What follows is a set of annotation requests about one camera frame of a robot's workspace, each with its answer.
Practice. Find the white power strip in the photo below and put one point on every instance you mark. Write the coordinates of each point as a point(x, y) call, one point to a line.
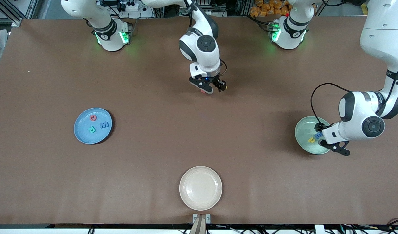
point(129, 6)

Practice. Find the background control equipment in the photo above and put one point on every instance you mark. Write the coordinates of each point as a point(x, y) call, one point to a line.
point(205, 6)

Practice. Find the bag of orange fruits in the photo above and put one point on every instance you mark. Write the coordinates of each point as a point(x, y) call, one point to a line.
point(267, 8)

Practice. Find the aluminium frame profile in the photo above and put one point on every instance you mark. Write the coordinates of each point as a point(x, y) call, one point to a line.
point(16, 22)

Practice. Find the beige round plate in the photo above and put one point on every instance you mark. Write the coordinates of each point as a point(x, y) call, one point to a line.
point(200, 188)

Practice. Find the blue round plate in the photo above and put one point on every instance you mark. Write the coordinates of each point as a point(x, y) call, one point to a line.
point(85, 136)

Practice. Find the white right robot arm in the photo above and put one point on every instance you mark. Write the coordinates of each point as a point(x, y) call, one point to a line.
point(198, 45)

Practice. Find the reddish pink letter Q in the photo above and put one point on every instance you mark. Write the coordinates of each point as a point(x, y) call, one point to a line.
point(93, 118)

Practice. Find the dark blue uppercase M letter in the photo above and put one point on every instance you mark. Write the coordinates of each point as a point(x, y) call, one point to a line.
point(104, 125)

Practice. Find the metal table edge bracket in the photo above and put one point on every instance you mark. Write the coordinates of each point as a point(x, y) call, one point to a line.
point(201, 224)

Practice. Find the green round plate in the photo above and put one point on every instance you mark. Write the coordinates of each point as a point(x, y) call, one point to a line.
point(304, 136)

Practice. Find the yellow lowercase h letter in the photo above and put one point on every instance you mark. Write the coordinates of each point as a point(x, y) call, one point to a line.
point(311, 140)

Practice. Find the teal uppercase R letter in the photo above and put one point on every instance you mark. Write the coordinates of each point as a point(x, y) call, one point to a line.
point(92, 129)

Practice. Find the light blue lowercase m letter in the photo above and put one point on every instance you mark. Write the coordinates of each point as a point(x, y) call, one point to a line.
point(318, 135)

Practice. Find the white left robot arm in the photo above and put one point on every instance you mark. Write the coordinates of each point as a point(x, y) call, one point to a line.
point(384, 39)

